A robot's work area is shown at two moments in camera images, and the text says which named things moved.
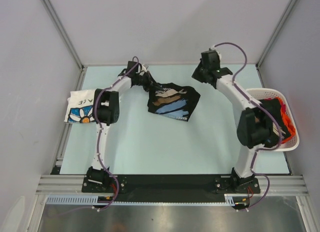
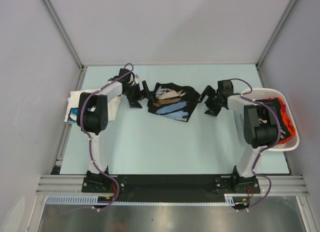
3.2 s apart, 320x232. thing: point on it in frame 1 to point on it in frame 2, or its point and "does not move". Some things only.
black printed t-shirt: (273, 106) does not move
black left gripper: (151, 83) to (133, 102)
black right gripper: (196, 75) to (210, 92)
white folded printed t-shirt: (80, 107) does not move
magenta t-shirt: (283, 107) does not move
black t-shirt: (173, 101) does not move
